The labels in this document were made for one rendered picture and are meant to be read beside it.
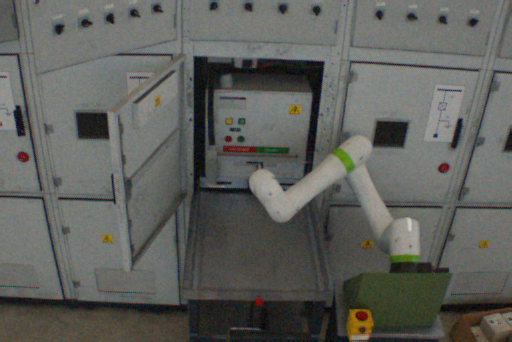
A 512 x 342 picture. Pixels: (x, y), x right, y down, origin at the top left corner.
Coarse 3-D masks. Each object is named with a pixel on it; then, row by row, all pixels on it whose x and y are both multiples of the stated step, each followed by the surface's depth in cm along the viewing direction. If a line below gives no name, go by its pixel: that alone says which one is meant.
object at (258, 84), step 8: (216, 80) 260; (240, 80) 261; (248, 80) 261; (256, 80) 262; (264, 80) 262; (272, 80) 263; (280, 80) 263; (288, 80) 264; (296, 80) 264; (216, 88) 252; (224, 88) 252; (232, 88) 253; (240, 88) 253; (248, 88) 253; (256, 88) 254; (264, 88) 254; (272, 88) 255; (280, 88) 255; (288, 88) 256; (296, 88) 256; (304, 88) 257; (312, 96) 253
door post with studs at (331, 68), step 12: (336, 48) 236; (336, 60) 239; (324, 72) 242; (336, 72) 242; (324, 84) 245; (336, 84) 245; (324, 96) 249; (324, 108) 252; (324, 120) 255; (324, 132) 258; (324, 144) 262; (324, 156) 265; (312, 168) 269
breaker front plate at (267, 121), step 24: (216, 96) 251; (240, 96) 252; (264, 96) 252; (288, 96) 252; (216, 120) 258; (264, 120) 259; (288, 120) 259; (216, 144) 265; (240, 144) 265; (264, 144) 266; (288, 144) 266; (240, 168) 273; (264, 168) 273; (288, 168) 273
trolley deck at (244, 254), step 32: (192, 224) 254; (224, 224) 255; (256, 224) 256; (288, 224) 258; (320, 224) 258; (224, 256) 236; (256, 256) 237; (288, 256) 238; (224, 288) 220; (256, 288) 220; (288, 288) 221
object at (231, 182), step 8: (200, 176) 274; (304, 176) 279; (200, 184) 276; (216, 184) 276; (224, 184) 276; (232, 184) 276; (240, 184) 276; (248, 184) 276; (280, 184) 277; (288, 184) 277
